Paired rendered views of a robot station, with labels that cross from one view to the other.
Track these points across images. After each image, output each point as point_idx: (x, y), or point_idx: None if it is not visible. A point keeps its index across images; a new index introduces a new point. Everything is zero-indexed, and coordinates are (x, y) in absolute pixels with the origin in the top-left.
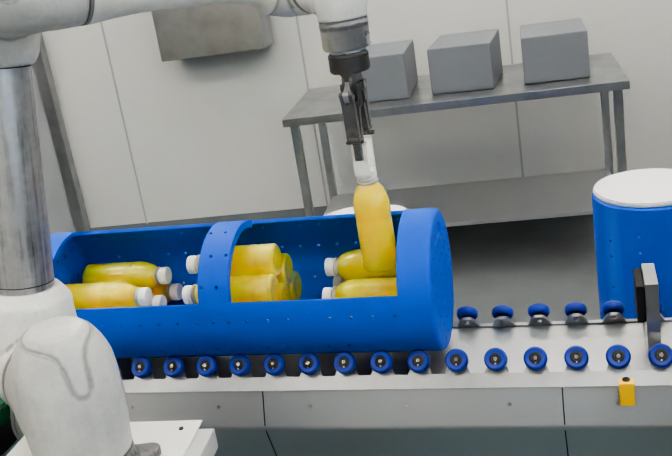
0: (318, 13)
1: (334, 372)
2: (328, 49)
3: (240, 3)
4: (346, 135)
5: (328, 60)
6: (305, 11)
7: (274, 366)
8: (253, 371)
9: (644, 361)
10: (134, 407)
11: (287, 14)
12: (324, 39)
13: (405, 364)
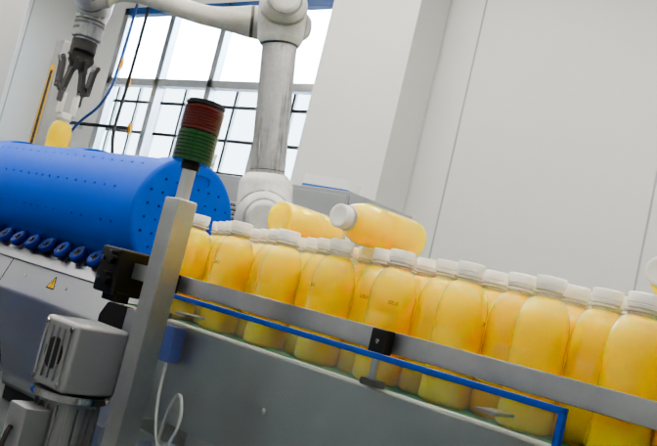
0: (107, 20)
1: (55, 257)
2: (101, 41)
3: (130, 2)
4: (90, 92)
5: (95, 45)
6: (96, 11)
7: None
8: (84, 266)
9: None
10: None
11: (100, 9)
12: (102, 34)
13: (22, 248)
